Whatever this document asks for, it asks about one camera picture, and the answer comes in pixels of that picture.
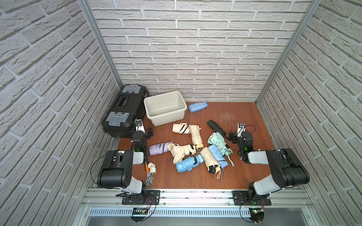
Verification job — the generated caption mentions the lilac umbrella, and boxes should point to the lilac umbrella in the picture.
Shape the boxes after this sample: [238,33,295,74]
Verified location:
[149,142,173,156]

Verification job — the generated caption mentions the white plastic storage box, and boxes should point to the white plastic storage box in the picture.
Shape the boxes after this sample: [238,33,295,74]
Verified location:
[144,91,187,127]

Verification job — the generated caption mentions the light blue umbrella front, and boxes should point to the light blue umbrella front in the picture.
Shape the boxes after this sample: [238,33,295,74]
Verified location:
[175,154,204,173]

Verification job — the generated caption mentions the beige umbrella black stripes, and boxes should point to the beige umbrella black stripes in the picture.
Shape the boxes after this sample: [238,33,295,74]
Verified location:
[173,123,190,134]

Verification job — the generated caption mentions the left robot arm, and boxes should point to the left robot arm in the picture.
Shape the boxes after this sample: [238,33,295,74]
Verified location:
[91,128,153,202]

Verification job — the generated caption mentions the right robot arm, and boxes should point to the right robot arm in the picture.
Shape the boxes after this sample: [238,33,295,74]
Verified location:
[229,131,310,205]

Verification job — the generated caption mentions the periwinkle blue umbrella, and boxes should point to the periwinkle blue umbrella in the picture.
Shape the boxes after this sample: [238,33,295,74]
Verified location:
[208,145,229,169]

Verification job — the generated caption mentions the mint green umbrella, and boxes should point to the mint green umbrella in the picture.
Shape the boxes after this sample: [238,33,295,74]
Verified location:
[208,132,235,167]

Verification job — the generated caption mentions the black folded umbrella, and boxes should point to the black folded umbrella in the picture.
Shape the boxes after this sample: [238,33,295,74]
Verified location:
[207,120,229,140]

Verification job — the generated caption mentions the white pipe fitting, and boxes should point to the white pipe fitting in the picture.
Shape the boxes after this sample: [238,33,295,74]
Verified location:
[148,163,156,175]

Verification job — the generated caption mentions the black grey toolbox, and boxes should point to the black grey toolbox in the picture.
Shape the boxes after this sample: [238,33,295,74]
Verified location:
[101,84,149,138]

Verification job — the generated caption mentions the right circuit board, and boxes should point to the right circuit board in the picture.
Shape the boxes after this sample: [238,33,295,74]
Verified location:
[249,208,265,223]

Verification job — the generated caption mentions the circuit board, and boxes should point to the circuit board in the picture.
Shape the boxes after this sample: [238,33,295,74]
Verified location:
[132,207,149,217]
[249,208,265,223]

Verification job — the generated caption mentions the left circuit board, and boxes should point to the left circuit board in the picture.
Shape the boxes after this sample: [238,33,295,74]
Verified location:
[132,207,149,217]

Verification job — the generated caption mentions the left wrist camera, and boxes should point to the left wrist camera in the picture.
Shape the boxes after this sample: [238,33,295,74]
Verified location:
[134,119,146,133]

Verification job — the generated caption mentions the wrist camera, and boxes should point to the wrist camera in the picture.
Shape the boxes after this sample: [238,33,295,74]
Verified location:
[237,122,246,137]
[134,119,146,133]

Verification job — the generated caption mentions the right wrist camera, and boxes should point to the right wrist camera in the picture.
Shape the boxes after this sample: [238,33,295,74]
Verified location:
[237,122,246,137]

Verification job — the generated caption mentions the beige umbrella black handle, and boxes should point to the beige umbrella black handle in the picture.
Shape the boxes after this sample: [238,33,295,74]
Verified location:
[200,147,225,182]

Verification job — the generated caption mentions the orange handled wrench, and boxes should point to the orange handled wrench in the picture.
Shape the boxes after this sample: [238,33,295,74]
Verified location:
[145,163,154,186]

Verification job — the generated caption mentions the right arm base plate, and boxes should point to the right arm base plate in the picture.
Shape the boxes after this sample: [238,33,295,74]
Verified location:
[232,190,272,206]

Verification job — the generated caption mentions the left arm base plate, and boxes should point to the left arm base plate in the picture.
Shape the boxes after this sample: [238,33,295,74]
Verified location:
[122,190,161,205]

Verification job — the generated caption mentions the aluminium front rail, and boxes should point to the aluminium front rail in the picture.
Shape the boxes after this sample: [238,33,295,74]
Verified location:
[81,188,314,208]

